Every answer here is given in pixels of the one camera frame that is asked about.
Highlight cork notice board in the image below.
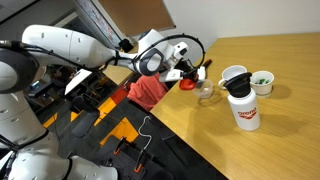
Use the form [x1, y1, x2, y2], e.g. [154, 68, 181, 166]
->
[97, 0, 177, 38]

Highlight white mug with handle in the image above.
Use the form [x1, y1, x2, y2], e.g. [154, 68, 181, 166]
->
[217, 64, 248, 90]

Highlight small white cup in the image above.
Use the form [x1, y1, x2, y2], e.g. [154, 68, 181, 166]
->
[249, 70, 275, 97]

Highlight white cable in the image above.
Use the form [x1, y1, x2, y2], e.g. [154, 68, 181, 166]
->
[137, 115, 153, 158]

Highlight pink towel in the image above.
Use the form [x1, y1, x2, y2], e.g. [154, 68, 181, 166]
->
[126, 72, 170, 113]

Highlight wall poster board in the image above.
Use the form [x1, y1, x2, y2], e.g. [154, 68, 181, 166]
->
[73, 0, 123, 49]

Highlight black perforated mounting board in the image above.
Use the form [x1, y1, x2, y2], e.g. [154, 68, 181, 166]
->
[99, 141, 174, 180]

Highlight black cable clip box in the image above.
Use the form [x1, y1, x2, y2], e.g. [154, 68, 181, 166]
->
[118, 38, 135, 54]

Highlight white bottle with black cap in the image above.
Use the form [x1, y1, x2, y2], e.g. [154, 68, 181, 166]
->
[223, 71, 261, 132]

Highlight orange plastic lid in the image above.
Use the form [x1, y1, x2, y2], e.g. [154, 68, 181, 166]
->
[178, 77, 199, 92]

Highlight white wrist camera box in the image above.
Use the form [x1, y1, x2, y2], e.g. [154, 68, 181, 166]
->
[159, 68, 184, 83]

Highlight white desk panel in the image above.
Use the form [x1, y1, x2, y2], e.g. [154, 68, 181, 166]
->
[64, 68, 93, 96]

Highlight black clamp with orange handle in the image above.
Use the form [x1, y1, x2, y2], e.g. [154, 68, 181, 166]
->
[113, 135, 128, 156]
[133, 149, 150, 174]

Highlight black office chair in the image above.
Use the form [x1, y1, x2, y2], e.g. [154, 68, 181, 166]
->
[68, 94, 101, 139]

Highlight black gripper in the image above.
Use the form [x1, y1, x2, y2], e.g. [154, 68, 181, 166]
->
[175, 59, 200, 83]

